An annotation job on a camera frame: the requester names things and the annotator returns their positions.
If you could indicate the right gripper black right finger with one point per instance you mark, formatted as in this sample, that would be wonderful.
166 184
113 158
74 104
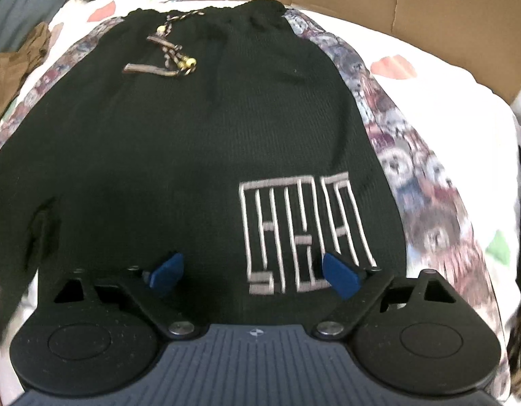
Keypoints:
359 289

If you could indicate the brown crumpled garment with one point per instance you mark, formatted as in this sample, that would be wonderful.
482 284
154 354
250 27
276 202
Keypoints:
16 66

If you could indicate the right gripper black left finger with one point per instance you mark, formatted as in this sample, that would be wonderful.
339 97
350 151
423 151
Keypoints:
146 293

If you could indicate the black knit shorts patterned sides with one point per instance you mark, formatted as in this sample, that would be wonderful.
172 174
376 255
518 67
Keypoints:
247 139

